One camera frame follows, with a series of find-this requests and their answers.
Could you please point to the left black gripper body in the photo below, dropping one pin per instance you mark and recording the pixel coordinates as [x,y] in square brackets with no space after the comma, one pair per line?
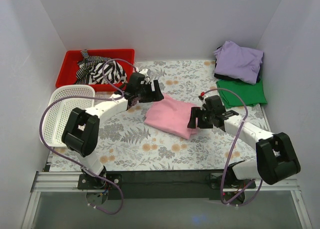
[149,94]

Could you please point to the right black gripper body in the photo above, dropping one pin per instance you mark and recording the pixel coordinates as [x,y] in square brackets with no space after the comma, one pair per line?
[202,119]

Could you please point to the pink t shirt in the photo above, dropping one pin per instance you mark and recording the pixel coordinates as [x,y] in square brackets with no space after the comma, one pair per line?
[171,116]

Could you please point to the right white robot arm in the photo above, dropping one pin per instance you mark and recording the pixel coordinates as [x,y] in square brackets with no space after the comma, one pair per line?
[276,159]

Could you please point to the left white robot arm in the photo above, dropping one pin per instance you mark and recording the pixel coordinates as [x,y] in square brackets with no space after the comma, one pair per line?
[81,131]

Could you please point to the floral table mat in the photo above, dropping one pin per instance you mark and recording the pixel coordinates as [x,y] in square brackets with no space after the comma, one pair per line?
[126,143]

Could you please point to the folded green shirt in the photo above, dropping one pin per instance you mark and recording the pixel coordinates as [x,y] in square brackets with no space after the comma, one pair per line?
[251,95]

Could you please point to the black white striped shirt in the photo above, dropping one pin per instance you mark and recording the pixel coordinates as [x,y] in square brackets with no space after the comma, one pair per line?
[91,68]

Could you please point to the folded purple shirt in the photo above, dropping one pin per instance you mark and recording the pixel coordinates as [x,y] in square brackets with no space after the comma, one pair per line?
[237,61]

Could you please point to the red plastic bin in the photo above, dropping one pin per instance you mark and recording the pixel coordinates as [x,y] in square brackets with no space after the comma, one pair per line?
[125,57]

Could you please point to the white plastic basket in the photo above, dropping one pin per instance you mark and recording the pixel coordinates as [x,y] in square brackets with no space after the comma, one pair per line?
[57,116]

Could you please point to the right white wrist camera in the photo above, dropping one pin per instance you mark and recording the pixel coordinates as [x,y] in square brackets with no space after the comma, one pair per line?
[203,101]

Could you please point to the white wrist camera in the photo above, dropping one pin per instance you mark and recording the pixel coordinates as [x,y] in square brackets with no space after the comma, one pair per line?
[203,101]
[143,72]

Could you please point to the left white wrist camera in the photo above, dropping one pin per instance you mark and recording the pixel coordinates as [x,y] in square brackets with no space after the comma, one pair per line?
[143,72]

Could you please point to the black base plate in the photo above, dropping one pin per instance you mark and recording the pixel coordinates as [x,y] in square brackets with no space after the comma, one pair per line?
[162,184]

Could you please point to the aluminium rail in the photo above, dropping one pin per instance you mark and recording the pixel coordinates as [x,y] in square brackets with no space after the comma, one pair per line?
[68,182]

